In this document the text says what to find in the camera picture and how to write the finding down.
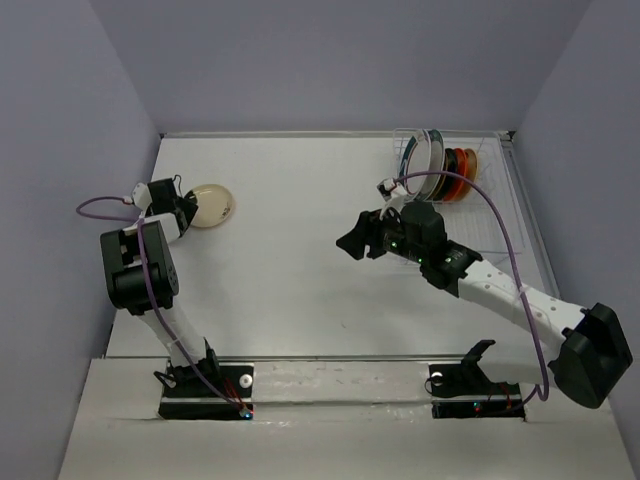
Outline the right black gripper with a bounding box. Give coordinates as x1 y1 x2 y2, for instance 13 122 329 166
335 204 427 264

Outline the cream plate with black patch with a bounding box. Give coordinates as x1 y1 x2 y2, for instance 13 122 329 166
187 184 235 228

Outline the white plate green red rim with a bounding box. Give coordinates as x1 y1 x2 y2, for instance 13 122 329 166
399 129 431 196

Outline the yellow black patterned plate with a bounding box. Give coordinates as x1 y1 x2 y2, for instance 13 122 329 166
433 148 459 202

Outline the orange plate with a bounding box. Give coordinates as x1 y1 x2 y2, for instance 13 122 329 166
445 148 470 202

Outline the white plate teal lettered rim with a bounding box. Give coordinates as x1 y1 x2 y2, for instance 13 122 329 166
417 129 445 201

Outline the cream plate with small motifs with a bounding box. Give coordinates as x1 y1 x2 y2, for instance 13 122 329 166
464 148 479 182

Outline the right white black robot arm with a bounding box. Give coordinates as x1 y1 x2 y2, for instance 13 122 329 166
336 203 633 409

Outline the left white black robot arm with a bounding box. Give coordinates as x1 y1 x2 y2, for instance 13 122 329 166
100 179 222 395

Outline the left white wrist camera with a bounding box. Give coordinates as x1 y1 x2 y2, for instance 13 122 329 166
125 182 152 210

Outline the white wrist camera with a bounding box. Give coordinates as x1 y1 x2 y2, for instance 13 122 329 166
125 182 152 210
377 178 408 220

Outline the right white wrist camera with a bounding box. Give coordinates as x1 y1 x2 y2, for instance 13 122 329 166
377 178 408 220

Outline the clear wire dish rack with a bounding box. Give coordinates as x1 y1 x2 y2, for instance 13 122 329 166
393 128 525 265

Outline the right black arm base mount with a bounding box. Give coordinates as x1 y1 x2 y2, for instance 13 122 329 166
424 340 526 420

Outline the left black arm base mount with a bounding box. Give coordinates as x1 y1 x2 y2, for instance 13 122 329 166
154 362 255 421

